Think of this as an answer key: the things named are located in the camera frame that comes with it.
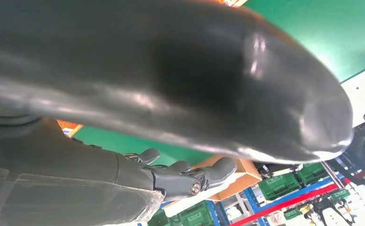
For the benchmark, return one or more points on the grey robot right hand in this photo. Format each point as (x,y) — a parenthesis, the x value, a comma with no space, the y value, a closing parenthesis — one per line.
(170,78)

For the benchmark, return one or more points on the brown cardboard box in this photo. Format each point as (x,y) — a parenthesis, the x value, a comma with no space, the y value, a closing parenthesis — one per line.
(248,177)

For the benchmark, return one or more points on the green plastic crate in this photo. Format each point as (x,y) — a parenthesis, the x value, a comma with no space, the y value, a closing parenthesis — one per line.
(313,173)
(159,218)
(277,187)
(195,215)

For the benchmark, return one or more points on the green table mat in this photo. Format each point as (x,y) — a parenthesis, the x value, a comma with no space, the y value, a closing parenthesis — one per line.
(310,25)

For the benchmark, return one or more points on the red bar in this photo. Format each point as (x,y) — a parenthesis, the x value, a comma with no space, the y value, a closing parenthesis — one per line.
(294,201)

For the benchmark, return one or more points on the white table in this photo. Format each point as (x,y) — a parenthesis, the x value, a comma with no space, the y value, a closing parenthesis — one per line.
(357,90)

